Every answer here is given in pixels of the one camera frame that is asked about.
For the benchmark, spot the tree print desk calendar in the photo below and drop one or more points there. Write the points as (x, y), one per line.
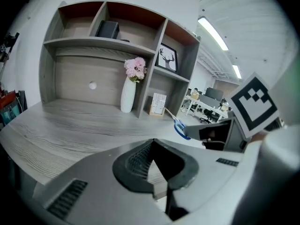
(157, 103)

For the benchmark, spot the long ceiling light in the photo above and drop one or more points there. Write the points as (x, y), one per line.
(212, 33)
(236, 71)

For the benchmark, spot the grey wooden desk hutch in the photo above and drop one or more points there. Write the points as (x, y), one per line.
(93, 71)

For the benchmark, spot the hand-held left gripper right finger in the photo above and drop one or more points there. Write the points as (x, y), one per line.
(211, 184)

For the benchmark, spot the black tripod rig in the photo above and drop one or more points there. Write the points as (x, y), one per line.
(8, 46)

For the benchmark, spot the black swivel office chair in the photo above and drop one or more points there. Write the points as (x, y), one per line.
(207, 115)

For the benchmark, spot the framed deer picture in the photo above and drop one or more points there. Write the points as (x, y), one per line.
(167, 58)

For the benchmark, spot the person's right forearm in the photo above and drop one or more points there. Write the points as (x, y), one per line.
(257, 137)

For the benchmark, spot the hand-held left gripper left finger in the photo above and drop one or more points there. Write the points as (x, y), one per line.
(93, 184)

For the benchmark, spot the large black monitor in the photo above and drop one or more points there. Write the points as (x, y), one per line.
(215, 93)

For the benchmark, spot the grey wooden desk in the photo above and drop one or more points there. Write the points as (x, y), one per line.
(70, 130)

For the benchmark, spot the long white office desk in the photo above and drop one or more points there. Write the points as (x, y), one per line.
(206, 107)

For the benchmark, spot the dark desk partition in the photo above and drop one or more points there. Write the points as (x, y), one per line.
(209, 101)

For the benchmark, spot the black box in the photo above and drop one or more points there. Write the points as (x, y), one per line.
(106, 29)

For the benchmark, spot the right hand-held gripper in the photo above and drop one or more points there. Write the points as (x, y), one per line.
(253, 104)

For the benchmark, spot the white ceramic vase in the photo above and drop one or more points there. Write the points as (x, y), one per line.
(128, 95)

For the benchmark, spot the pink flower bouquet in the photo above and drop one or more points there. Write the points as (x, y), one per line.
(134, 67)

